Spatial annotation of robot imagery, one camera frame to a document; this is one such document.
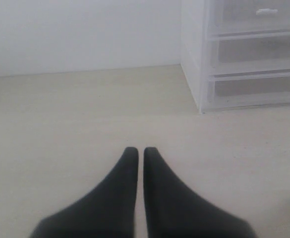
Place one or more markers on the clear bottom wide drawer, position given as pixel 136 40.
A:
pixel 243 90

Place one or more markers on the clear middle wide drawer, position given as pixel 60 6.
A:
pixel 250 55

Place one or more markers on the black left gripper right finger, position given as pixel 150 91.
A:
pixel 173 210

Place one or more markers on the clear wide drawer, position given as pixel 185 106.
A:
pixel 250 55
pixel 243 90

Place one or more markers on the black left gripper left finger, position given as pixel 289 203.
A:
pixel 107 211

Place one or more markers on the white plastic drawer cabinet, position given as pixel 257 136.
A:
pixel 196 43

